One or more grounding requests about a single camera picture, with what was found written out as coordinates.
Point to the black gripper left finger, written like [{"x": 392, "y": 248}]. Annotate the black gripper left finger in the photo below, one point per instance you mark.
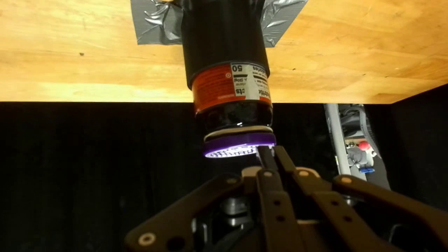
[{"x": 274, "y": 210}]

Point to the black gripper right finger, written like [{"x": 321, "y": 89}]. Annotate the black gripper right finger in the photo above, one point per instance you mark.
[{"x": 336, "y": 204}]

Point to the cream rubber band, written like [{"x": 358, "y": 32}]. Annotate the cream rubber band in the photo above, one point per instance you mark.
[{"x": 232, "y": 131}]

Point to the brown cup with purple lid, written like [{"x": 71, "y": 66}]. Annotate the brown cup with purple lid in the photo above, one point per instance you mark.
[{"x": 224, "y": 46}]

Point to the grey device with red knob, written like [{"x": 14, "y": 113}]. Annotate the grey device with red knob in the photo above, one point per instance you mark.
[{"x": 361, "y": 148}]

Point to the white metal bar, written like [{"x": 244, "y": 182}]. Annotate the white metal bar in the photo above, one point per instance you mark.
[{"x": 335, "y": 140}]

